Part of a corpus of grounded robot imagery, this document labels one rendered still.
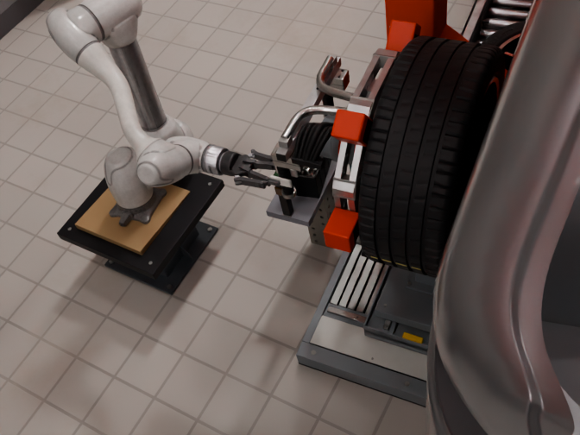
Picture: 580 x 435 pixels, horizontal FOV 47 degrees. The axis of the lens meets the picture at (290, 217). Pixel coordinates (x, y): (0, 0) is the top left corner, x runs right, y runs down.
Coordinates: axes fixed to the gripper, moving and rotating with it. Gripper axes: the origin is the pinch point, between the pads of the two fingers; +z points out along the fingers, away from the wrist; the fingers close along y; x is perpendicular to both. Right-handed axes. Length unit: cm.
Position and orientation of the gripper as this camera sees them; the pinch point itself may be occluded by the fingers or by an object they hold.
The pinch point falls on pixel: (284, 176)
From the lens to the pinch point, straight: 199.9
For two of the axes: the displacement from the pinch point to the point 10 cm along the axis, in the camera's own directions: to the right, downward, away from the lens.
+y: -4.0, 7.6, -5.1
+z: 9.0, 2.4, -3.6
